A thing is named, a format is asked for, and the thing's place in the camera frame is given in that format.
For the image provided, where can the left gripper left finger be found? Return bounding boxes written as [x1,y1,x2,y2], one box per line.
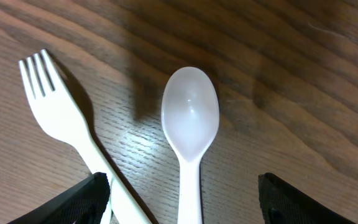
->
[9,172,110,224]

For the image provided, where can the white plastic spoon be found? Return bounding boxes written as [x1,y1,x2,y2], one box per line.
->
[161,67,219,224]

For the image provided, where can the pale green plastic fork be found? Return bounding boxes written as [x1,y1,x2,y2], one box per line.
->
[100,201,112,224]

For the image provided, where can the white plastic fork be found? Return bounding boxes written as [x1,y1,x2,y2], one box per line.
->
[18,49,152,223]

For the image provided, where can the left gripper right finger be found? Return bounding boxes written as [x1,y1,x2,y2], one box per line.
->
[258,172,354,224]

